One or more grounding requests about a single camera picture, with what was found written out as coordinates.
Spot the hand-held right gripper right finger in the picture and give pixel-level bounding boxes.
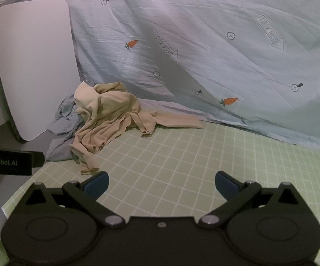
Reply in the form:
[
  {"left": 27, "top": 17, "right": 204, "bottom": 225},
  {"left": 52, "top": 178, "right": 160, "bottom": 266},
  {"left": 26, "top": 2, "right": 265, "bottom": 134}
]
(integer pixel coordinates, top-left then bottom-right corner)
[{"left": 198, "top": 171, "right": 302, "bottom": 229}]

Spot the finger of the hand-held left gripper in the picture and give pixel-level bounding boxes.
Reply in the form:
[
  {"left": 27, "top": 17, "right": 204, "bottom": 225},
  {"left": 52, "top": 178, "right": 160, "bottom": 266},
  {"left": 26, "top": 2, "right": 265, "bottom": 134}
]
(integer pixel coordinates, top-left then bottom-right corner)
[{"left": 32, "top": 151, "right": 45, "bottom": 169}]

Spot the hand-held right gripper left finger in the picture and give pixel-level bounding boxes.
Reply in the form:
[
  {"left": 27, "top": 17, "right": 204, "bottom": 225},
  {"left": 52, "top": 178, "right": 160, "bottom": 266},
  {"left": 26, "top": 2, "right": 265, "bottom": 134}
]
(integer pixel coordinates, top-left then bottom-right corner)
[{"left": 24, "top": 171, "right": 126, "bottom": 229}]

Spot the beige garment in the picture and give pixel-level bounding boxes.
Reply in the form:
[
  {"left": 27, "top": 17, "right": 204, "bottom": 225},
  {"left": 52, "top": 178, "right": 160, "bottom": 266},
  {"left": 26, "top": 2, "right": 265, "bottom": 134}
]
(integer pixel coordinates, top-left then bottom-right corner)
[{"left": 68, "top": 82, "right": 203, "bottom": 176}]

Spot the grey garment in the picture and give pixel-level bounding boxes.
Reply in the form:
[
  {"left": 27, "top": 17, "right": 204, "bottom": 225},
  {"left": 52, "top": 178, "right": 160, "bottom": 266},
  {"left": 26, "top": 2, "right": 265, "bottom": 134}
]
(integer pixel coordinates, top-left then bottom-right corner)
[{"left": 46, "top": 94, "right": 86, "bottom": 162}]

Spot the green checked mat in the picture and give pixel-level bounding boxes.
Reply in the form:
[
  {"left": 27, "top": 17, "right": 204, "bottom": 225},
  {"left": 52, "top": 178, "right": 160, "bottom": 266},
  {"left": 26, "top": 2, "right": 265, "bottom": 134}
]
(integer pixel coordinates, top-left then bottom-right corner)
[{"left": 1, "top": 118, "right": 320, "bottom": 266}]

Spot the white rounded board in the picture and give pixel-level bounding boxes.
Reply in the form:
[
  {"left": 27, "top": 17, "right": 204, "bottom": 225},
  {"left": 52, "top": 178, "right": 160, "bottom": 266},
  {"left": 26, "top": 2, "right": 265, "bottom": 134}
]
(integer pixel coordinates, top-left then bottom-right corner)
[{"left": 0, "top": 0, "right": 80, "bottom": 144}]

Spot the carrot print quilt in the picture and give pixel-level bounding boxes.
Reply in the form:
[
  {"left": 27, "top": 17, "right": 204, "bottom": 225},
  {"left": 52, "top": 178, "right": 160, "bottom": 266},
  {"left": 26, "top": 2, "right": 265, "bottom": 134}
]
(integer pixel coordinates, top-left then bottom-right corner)
[{"left": 0, "top": 0, "right": 320, "bottom": 158}]

